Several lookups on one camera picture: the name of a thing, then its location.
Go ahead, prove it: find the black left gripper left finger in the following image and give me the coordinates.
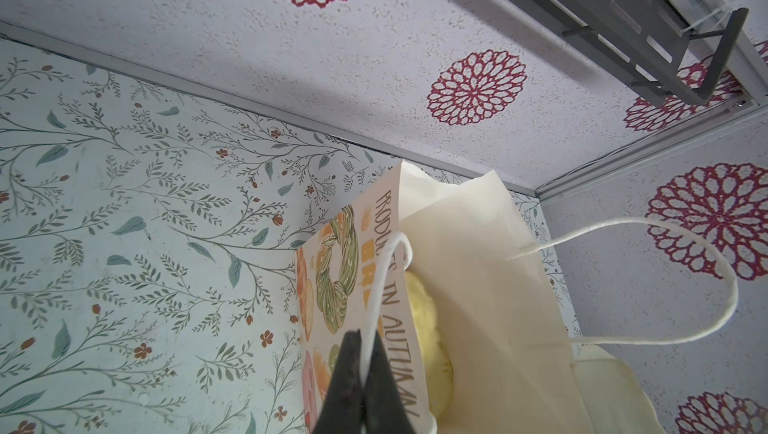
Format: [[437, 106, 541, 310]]
[[313, 331, 363, 434]]

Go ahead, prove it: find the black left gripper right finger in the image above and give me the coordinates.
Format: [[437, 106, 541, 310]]
[[363, 335, 415, 434]]

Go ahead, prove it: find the small bread roll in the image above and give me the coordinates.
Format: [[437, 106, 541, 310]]
[[405, 271, 454, 419]]

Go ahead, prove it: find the cream paper bread bag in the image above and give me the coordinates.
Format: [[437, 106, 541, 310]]
[[295, 159, 740, 434]]

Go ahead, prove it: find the grey metal wall shelf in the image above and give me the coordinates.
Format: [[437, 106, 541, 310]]
[[509, 0, 749, 106]]

